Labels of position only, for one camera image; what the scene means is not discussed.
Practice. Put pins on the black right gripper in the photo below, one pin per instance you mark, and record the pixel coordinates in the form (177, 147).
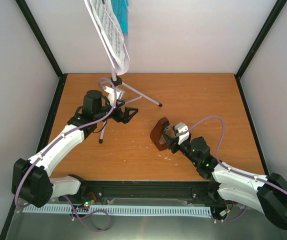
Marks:
(171, 143)

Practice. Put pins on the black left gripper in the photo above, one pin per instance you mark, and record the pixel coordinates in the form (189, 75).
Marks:
(125, 119)

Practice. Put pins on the brown wooden metronome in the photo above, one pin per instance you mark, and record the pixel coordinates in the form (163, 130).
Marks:
(156, 134)

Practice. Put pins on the white tripod music stand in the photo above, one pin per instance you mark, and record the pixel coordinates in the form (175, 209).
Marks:
(116, 81)

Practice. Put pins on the teal folder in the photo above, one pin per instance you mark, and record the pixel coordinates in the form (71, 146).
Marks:
(120, 10)

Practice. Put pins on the clear plastic metronome cover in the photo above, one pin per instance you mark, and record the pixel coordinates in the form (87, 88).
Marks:
(168, 129)

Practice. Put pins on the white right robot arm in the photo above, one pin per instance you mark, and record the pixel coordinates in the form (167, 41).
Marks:
(264, 193)

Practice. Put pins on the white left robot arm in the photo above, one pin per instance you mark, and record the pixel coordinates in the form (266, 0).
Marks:
(32, 181)

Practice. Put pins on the white sheet music pages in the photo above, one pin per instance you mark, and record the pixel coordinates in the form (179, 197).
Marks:
(114, 41)

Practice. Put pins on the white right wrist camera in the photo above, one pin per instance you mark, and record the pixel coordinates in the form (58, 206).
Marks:
(182, 132)

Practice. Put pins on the black aluminium frame rail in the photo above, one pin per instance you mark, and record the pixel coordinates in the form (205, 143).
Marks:
(199, 192)

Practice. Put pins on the light blue cable duct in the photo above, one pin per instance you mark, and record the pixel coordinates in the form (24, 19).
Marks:
(124, 210)

